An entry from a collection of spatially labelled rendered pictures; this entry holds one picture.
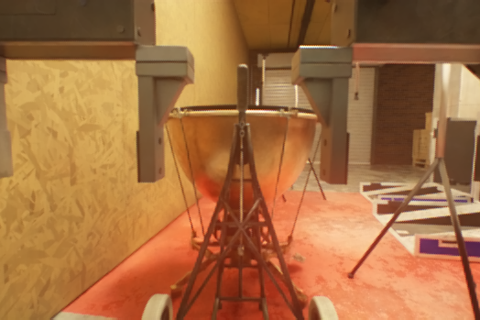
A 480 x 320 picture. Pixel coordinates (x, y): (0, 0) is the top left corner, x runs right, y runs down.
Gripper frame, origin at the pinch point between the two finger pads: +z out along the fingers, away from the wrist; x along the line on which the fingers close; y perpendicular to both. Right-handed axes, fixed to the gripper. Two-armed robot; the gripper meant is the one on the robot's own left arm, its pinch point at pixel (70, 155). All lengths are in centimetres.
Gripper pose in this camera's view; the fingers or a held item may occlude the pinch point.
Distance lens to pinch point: 25.0
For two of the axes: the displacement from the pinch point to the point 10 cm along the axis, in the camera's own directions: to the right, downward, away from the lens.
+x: -10.0, -0.1, 0.1
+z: -0.1, 10.0, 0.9
